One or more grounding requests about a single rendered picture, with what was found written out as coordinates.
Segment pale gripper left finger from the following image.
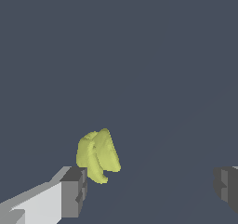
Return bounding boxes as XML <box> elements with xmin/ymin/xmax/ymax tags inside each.
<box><xmin>0</xmin><ymin>165</ymin><xmax>88</xmax><ymax>224</ymax></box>

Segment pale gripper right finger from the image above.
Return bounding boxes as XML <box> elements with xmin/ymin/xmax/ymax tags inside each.
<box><xmin>212</xmin><ymin>165</ymin><xmax>238</xmax><ymax>215</ymax></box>

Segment yellow-green banana bunch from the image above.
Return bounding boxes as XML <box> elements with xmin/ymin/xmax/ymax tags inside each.
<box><xmin>75</xmin><ymin>127</ymin><xmax>122</xmax><ymax>185</ymax></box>

